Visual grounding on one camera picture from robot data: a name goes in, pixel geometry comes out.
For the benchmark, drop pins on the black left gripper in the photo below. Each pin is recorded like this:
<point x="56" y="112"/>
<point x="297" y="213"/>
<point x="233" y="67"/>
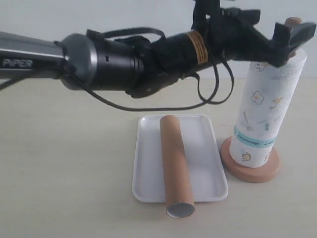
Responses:
<point x="230" y="34"/>

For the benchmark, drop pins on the printed paper towel roll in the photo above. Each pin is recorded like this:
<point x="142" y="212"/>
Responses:
<point x="265" y="100"/>

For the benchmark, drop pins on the brown cardboard tube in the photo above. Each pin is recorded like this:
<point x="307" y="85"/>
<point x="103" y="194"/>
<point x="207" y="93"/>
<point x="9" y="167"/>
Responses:
<point x="179" y="199"/>

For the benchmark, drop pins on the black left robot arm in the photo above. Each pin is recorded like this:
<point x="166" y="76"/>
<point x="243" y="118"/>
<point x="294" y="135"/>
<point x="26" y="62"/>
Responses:
<point x="141" y="61"/>

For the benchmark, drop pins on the wooden paper towel holder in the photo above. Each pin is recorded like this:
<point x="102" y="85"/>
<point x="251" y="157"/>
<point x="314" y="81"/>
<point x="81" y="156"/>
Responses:
<point x="260" y="174"/>

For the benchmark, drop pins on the white rectangular plastic tray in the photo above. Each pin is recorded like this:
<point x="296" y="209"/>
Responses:
<point x="208" y="180"/>

